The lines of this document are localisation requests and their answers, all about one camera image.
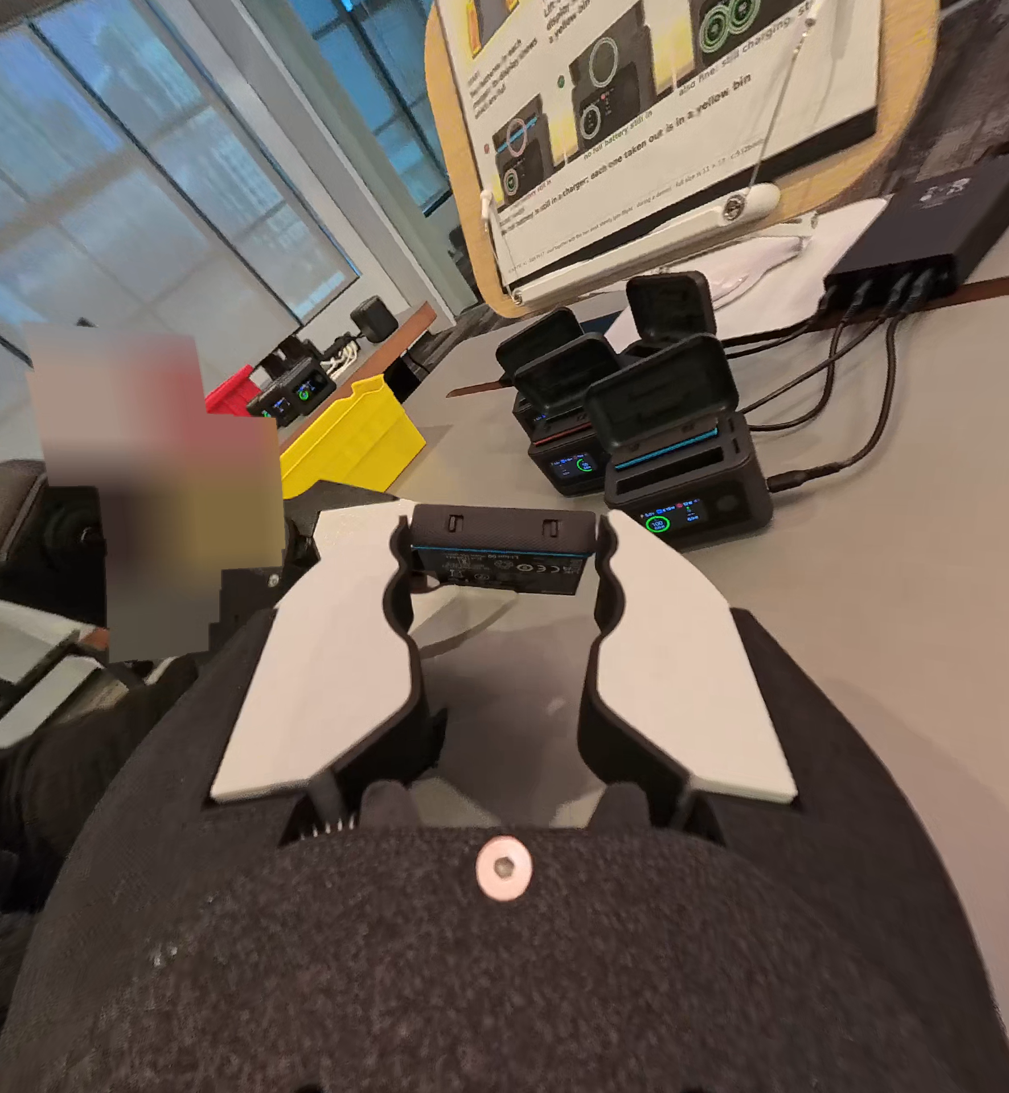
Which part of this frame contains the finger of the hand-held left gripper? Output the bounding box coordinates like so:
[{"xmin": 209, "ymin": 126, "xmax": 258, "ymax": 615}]
[
  {"xmin": 309, "ymin": 504, "xmax": 412, "ymax": 575},
  {"xmin": 413, "ymin": 595, "xmax": 494, "ymax": 650}
]

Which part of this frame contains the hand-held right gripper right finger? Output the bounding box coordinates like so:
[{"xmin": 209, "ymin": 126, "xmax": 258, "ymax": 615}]
[{"xmin": 577, "ymin": 509, "xmax": 799, "ymax": 804}]

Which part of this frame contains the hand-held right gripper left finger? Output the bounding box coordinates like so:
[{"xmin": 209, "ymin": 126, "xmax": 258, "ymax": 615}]
[{"xmin": 211, "ymin": 509, "xmax": 424, "ymax": 804}]

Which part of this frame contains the blue-edged black battery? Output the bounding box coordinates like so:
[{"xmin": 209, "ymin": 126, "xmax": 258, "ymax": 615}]
[
  {"xmin": 406, "ymin": 504, "xmax": 600, "ymax": 595},
  {"xmin": 616, "ymin": 439, "xmax": 714, "ymax": 474}
]

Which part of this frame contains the yellow plastic bin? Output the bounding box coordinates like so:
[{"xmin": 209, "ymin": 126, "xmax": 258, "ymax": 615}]
[{"xmin": 280, "ymin": 376, "xmax": 429, "ymax": 500}]

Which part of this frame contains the black battery charger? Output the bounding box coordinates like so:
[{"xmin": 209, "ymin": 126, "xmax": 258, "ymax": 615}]
[
  {"xmin": 623, "ymin": 270, "xmax": 721, "ymax": 360},
  {"xmin": 495, "ymin": 308, "xmax": 584, "ymax": 397},
  {"xmin": 514, "ymin": 335, "xmax": 629, "ymax": 498},
  {"xmin": 585, "ymin": 335, "xmax": 776, "ymax": 551}
]

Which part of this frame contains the black usb hub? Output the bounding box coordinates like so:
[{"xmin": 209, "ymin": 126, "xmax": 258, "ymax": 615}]
[{"xmin": 823, "ymin": 149, "xmax": 1009, "ymax": 319}]

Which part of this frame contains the grey charger green display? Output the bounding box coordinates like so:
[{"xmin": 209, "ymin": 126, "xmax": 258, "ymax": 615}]
[{"xmin": 249, "ymin": 359, "xmax": 338, "ymax": 425}]

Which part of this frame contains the red plastic bin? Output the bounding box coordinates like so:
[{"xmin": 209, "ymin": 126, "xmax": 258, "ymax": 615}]
[{"xmin": 206, "ymin": 368, "xmax": 260, "ymax": 416}]

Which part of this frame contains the large glass window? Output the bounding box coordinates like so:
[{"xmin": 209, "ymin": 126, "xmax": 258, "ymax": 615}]
[{"xmin": 0, "ymin": 1, "xmax": 362, "ymax": 466}]

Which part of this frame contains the white stand base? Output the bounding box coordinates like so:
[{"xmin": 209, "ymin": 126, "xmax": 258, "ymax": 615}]
[{"xmin": 707, "ymin": 219, "xmax": 817, "ymax": 312}]

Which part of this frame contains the instruction board on stand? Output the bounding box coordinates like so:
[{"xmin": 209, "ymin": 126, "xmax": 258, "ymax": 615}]
[{"xmin": 442, "ymin": 1, "xmax": 883, "ymax": 285}]

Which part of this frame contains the wooden sign board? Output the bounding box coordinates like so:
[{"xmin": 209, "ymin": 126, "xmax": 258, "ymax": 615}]
[{"xmin": 425, "ymin": 1, "xmax": 943, "ymax": 322}]

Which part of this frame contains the black charging cable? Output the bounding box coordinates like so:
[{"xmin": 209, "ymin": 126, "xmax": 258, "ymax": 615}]
[
  {"xmin": 744, "ymin": 313, "xmax": 868, "ymax": 432},
  {"xmin": 719, "ymin": 305, "xmax": 851, "ymax": 355},
  {"xmin": 768, "ymin": 313, "xmax": 904, "ymax": 495}
]

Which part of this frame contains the thin metal wire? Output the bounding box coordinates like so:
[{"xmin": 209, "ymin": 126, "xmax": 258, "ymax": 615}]
[{"xmin": 749, "ymin": 1, "xmax": 815, "ymax": 216}]

